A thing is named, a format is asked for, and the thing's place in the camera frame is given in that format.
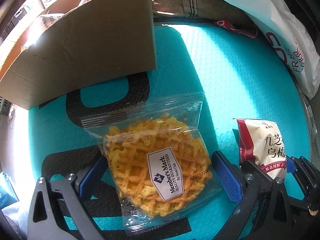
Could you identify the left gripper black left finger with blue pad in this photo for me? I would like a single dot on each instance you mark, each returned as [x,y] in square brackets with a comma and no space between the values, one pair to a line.
[46,221]

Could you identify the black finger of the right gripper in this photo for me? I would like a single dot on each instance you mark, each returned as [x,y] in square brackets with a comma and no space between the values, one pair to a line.
[307,177]

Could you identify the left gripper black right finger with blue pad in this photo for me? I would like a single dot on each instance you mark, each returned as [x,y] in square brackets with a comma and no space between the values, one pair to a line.
[251,189]

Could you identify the white red plum snack bag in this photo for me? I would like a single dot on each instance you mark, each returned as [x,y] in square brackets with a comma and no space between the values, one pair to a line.
[261,141]

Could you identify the clear bag yellow waffle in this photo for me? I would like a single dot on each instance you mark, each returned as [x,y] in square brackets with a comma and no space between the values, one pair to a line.
[157,158]

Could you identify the grey fleece blanket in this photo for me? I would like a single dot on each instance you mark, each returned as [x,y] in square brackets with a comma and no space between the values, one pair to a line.
[17,216]

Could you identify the teal foam mat black print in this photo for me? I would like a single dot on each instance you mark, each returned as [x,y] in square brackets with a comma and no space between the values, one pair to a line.
[241,78]

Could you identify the small red wrapper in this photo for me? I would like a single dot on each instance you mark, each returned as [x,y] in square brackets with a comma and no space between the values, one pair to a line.
[225,24]

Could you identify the white plastic shopping bag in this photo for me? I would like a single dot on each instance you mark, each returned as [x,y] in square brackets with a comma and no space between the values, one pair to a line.
[288,37]

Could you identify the brown cardboard box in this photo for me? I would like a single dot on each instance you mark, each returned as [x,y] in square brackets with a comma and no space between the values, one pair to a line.
[93,41]

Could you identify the pile of dark clothes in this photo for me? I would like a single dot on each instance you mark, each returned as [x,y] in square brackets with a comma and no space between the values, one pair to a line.
[214,10]

